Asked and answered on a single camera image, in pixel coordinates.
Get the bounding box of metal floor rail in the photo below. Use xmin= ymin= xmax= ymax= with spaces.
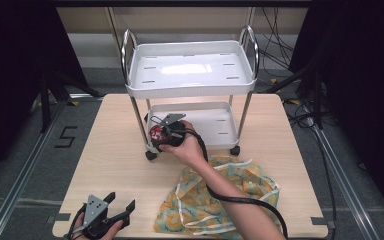
xmin=0 ymin=99 xmax=68 ymax=240
xmin=308 ymin=123 xmax=384 ymax=240

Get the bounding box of lemon print bag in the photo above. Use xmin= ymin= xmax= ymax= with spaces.
xmin=153 ymin=155 xmax=281 ymax=240

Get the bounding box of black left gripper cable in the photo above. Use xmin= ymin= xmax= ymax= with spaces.
xmin=63 ymin=203 xmax=88 ymax=240

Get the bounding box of red-lidded brown candy jar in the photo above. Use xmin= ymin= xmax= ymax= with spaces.
xmin=149 ymin=124 xmax=165 ymax=144

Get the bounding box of bundle of black floor cables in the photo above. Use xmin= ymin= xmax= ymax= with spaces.
xmin=259 ymin=6 xmax=296 ymax=69

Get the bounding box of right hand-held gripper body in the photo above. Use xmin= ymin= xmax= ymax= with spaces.
xmin=159 ymin=112 xmax=190 ymax=150

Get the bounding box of person's left hand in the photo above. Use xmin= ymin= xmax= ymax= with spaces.
xmin=70 ymin=219 xmax=125 ymax=240

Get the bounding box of black floor cable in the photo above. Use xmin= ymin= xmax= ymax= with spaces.
xmin=285 ymin=99 xmax=338 ymax=240

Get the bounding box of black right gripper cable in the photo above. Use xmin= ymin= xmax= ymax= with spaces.
xmin=179 ymin=128 xmax=289 ymax=240

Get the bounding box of black stand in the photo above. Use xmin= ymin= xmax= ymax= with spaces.
xmin=38 ymin=66 xmax=102 ymax=134
xmin=262 ymin=56 xmax=325 ymax=130

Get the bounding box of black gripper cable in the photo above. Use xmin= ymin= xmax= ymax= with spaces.
xmin=179 ymin=128 xmax=289 ymax=240
xmin=63 ymin=203 xmax=88 ymax=240

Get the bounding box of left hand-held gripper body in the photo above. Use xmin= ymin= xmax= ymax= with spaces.
xmin=76 ymin=194 xmax=125 ymax=240

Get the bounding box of white two-tier cart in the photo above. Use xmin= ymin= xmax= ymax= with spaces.
xmin=120 ymin=24 xmax=260 ymax=162

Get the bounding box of person's right hand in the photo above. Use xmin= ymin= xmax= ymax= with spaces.
xmin=159 ymin=119 xmax=210 ymax=172

